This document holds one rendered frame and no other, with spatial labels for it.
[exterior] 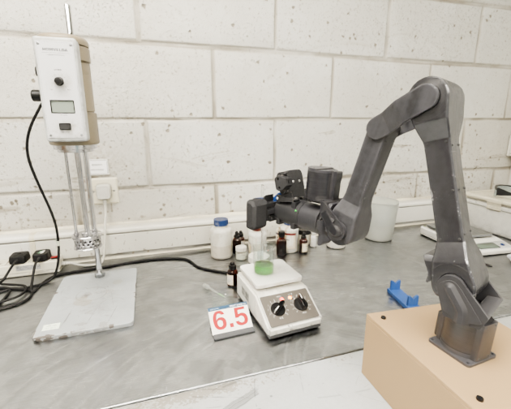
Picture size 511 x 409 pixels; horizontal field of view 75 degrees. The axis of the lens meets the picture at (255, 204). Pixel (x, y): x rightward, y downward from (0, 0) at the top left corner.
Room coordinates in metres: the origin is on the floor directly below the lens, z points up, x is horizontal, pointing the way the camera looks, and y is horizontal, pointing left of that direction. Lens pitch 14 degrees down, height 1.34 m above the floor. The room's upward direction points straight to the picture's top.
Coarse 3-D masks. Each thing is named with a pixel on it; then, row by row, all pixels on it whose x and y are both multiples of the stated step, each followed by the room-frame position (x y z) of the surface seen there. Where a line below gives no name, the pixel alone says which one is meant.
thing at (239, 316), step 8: (216, 312) 0.66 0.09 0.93; (224, 312) 0.66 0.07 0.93; (232, 312) 0.66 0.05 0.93; (240, 312) 0.67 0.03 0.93; (216, 320) 0.64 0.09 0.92; (224, 320) 0.65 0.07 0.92; (232, 320) 0.65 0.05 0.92; (240, 320) 0.65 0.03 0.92; (248, 320) 0.66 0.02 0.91; (216, 328) 0.63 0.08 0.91; (224, 328) 0.63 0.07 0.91
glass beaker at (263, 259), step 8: (256, 240) 0.76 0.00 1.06; (264, 240) 0.77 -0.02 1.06; (272, 240) 0.76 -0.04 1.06; (256, 248) 0.72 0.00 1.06; (264, 248) 0.77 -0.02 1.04; (272, 248) 0.75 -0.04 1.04; (256, 256) 0.72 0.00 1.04; (264, 256) 0.72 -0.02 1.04; (272, 256) 0.72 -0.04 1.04; (256, 264) 0.72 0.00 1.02; (264, 264) 0.72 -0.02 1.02; (272, 264) 0.73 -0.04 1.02; (256, 272) 0.72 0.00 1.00; (264, 272) 0.72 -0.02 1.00; (272, 272) 0.73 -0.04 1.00
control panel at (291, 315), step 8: (304, 288) 0.71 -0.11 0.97; (264, 296) 0.67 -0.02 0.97; (272, 296) 0.67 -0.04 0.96; (280, 296) 0.67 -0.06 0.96; (288, 296) 0.68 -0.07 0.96; (296, 296) 0.68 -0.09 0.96; (304, 296) 0.69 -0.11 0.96; (264, 304) 0.65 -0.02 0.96; (288, 304) 0.66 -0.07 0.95; (312, 304) 0.67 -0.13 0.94; (272, 312) 0.64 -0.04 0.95; (288, 312) 0.64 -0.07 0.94; (296, 312) 0.65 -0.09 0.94; (304, 312) 0.65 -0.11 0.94; (312, 312) 0.65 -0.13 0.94; (272, 320) 0.62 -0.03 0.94; (280, 320) 0.62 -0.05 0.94; (288, 320) 0.63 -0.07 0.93; (296, 320) 0.63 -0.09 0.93
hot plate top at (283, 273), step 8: (248, 264) 0.79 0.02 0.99; (280, 264) 0.79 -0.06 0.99; (248, 272) 0.74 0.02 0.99; (280, 272) 0.74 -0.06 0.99; (288, 272) 0.74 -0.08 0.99; (296, 272) 0.74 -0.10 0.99; (256, 280) 0.70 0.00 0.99; (264, 280) 0.70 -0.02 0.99; (272, 280) 0.70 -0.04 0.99; (280, 280) 0.70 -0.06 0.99; (288, 280) 0.70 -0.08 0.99; (296, 280) 0.71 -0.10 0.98
